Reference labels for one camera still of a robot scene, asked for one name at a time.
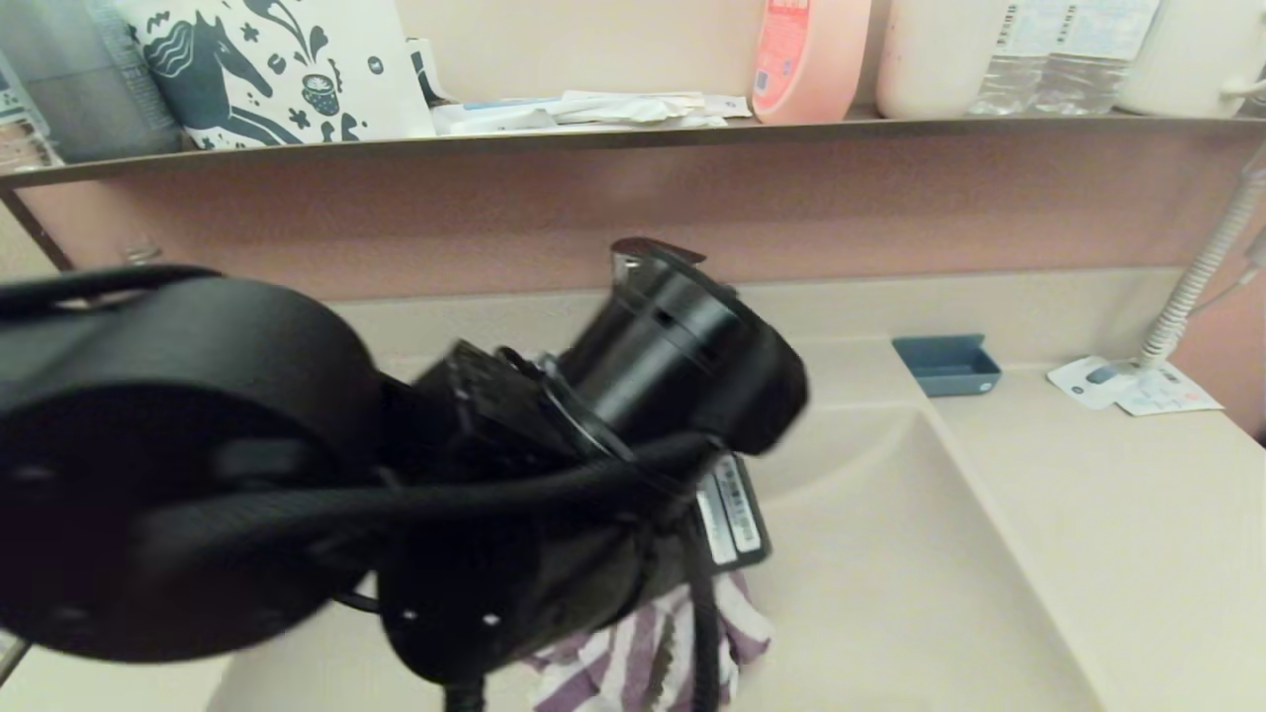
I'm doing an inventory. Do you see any crumpled white wrapper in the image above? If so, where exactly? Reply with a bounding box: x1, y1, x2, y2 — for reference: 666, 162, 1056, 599
554, 91, 728, 130

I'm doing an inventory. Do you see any beige sink basin countertop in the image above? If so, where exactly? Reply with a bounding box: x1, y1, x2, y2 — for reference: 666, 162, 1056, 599
0, 267, 1266, 712

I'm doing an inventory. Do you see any grey translucent container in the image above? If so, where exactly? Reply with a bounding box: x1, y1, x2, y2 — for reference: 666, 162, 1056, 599
0, 0, 186, 164

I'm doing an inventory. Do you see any white round jar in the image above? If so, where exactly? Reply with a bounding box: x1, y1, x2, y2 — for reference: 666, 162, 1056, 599
875, 0, 1010, 122

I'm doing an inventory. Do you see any thin white cord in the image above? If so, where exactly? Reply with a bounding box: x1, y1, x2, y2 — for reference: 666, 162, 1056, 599
1182, 262, 1266, 319

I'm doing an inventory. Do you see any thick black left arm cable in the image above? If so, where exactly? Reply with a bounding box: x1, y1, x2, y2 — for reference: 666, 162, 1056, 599
129, 430, 728, 565

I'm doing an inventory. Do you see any brown wall shelf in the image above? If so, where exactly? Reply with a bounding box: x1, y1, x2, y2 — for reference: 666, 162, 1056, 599
0, 112, 1266, 191

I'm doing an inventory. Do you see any black left wrist cable loop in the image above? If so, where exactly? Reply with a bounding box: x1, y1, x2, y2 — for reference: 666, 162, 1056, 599
682, 514, 728, 712

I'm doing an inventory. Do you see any chrome faucet lever handle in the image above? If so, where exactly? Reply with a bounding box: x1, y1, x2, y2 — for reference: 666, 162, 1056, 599
611, 237, 706, 270

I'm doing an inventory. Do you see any white coiled hose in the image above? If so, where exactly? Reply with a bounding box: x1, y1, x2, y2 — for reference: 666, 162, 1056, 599
1134, 148, 1266, 372

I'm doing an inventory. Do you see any white rounded packet teal patch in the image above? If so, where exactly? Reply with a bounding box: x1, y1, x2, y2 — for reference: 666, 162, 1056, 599
1045, 356, 1138, 411

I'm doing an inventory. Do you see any small printed box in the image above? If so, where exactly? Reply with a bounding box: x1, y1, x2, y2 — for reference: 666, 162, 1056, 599
0, 49, 60, 171

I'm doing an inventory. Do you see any printed paper card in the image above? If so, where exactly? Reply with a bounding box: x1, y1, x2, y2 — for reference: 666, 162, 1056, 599
1115, 361, 1223, 417

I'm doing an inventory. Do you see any flat white packet blue edge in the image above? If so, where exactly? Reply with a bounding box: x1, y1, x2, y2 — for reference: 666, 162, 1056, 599
431, 97, 567, 136

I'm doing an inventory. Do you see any clear water bottle barcode label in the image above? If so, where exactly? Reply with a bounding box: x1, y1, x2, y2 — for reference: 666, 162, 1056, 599
1034, 0, 1160, 117
967, 0, 1079, 118

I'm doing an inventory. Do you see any purple white striped towel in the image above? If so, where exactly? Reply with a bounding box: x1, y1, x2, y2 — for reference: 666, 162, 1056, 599
522, 572, 774, 712

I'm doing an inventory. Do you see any blue plastic soap dish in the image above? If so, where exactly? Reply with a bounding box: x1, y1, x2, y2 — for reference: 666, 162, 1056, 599
892, 334, 1003, 399

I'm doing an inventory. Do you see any white ribbed container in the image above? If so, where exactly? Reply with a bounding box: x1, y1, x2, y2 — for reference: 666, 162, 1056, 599
1113, 0, 1266, 120

